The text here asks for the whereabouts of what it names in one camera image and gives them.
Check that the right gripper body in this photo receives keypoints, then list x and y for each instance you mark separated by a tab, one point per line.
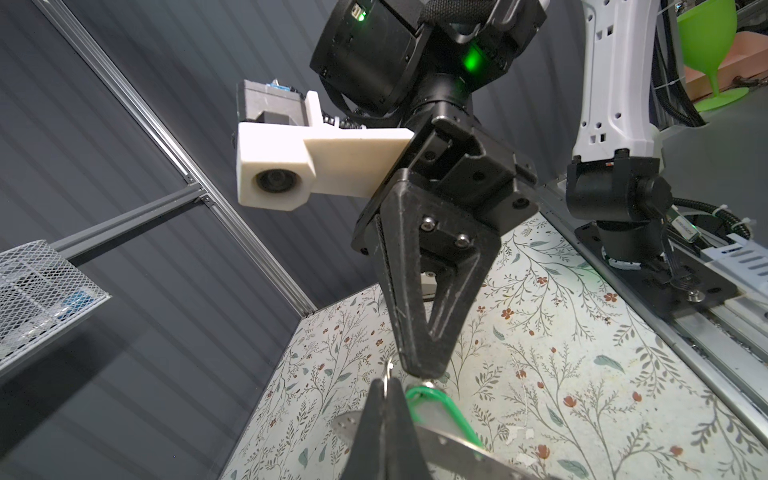
455	182

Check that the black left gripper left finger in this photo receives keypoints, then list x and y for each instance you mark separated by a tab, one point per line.
367	454

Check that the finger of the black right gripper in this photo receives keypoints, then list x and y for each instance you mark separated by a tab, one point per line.
385	233
447	277

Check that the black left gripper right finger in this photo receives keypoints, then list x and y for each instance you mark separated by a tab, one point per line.
403	455

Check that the key with green tag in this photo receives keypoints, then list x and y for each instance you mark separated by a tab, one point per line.
430	406

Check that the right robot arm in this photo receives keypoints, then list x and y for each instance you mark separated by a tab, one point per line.
486	119

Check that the green plastic goblet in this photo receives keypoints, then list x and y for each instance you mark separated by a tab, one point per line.
707	32

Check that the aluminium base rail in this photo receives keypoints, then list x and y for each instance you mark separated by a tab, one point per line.
719	330

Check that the white wire basket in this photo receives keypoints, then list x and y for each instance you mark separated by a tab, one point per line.
43	297

